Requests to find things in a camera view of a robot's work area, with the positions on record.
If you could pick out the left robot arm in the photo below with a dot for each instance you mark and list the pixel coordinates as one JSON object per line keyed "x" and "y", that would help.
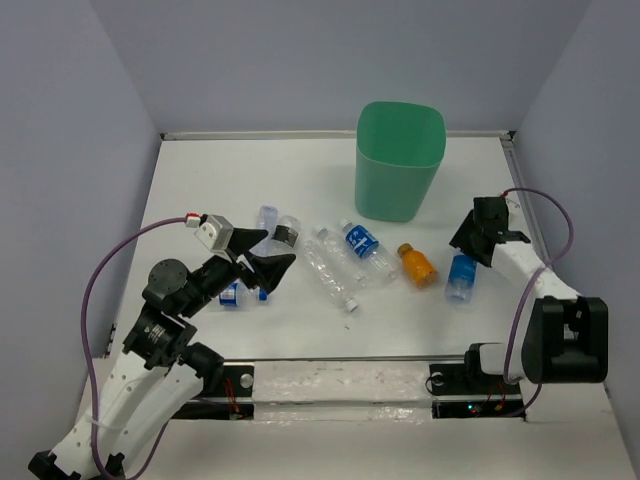
{"x": 160, "y": 367}

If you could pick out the clear ribbed bottle white cap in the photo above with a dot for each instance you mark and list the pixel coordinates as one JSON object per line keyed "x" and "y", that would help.
{"x": 328, "y": 276}

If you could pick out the blue-cap blue-label water bottle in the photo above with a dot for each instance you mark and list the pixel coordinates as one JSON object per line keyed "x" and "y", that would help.
{"x": 461, "y": 279}

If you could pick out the small orange juice bottle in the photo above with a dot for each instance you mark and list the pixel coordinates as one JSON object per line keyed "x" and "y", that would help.
{"x": 416, "y": 266}

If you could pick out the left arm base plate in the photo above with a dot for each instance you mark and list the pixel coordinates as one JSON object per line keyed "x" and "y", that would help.
{"x": 228, "y": 398}

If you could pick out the black-label clear bottle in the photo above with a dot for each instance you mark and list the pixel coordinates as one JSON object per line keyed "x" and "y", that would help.
{"x": 286, "y": 232}

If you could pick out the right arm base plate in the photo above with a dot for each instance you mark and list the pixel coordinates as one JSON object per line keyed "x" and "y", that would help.
{"x": 459, "y": 394}

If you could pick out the white-cap blue-label drink bottle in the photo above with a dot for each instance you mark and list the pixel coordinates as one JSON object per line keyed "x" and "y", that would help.
{"x": 369, "y": 251}

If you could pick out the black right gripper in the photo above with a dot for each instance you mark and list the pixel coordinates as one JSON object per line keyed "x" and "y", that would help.
{"x": 461, "y": 239}

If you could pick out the small blue-label bottle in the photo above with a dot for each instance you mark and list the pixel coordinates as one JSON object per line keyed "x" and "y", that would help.
{"x": 238, "y": 296}

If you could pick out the green plastic bin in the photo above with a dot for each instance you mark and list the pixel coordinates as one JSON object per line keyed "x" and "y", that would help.
{"x": 399, "y": 148}

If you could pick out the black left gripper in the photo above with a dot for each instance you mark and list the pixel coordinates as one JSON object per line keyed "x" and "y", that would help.
{"x": 270, "y": 270}

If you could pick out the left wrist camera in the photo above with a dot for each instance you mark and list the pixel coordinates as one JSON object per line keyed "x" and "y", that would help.
{"x": 213, "y": 231}

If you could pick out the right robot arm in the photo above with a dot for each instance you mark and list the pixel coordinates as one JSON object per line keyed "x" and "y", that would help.
{"x": 561, "y": 336}

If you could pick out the clear bottle blue cap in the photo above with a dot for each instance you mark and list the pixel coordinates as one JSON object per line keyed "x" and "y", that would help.
{"x": 266, "y": 220}

